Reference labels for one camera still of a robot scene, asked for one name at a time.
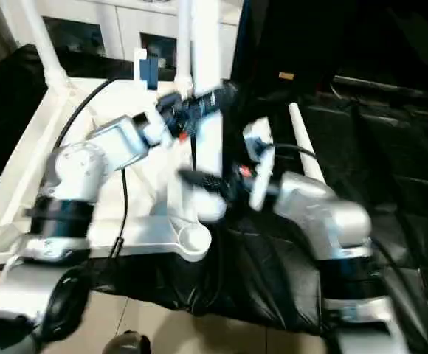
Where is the white plastic table leg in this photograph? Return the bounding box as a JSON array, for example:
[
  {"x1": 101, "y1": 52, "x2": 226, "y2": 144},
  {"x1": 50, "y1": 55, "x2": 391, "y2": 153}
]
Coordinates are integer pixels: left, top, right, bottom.
[
  {"x1": 288, "y1": 103, "x2": 328, "y2": 185},
  {"x1": 189, "y1": 0, "x2": 231, "y2": 223},
  {"x1": 176, "y1": 0, "x2": 195, "y2": 97},
  {"x1": 22, "y1": 0, "x2": 72, "y2": 91}
]

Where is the white plastic table top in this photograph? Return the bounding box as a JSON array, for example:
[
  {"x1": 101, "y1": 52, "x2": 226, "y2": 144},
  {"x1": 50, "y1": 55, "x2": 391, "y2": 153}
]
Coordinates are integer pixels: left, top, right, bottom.
[{"x1": 0, "y1": 77, "x2": 213, "y2": 263}]

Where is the black plastic mat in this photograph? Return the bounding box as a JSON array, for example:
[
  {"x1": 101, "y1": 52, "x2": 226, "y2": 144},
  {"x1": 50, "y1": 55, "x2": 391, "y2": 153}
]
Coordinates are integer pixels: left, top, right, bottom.
[{"x1": 0, "y1": 44, "x2": 428, "y2": 347}]

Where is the white glass-door cabinet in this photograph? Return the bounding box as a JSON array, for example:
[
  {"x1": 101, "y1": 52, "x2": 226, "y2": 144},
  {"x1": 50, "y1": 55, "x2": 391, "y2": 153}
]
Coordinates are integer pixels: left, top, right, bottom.
[{"x1": 0, "y1": 0, "x2": 244, "y2": 82}]

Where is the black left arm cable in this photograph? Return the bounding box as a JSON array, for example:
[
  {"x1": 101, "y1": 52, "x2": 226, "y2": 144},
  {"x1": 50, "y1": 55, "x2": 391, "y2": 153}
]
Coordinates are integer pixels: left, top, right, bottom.
[{"x1": 52, "y1": 74, "x2": 137, "y2": 260}]

